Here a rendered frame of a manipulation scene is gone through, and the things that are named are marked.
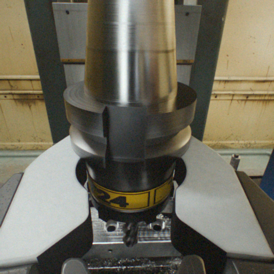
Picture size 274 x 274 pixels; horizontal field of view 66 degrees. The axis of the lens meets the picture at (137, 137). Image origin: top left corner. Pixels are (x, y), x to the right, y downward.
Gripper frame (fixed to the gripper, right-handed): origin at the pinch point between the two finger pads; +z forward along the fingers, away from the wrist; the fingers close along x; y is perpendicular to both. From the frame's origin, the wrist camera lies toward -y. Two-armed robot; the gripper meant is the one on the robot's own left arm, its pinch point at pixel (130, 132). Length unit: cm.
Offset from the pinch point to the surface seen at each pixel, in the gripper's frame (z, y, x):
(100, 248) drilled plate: 14.5, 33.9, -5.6
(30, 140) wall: 107, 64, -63
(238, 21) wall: 108, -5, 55
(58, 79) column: 72, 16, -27
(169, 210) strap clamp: 21.1, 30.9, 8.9
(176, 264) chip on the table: 14.9, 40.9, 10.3
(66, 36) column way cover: 68, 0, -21
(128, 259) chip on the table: 16.3, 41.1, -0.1
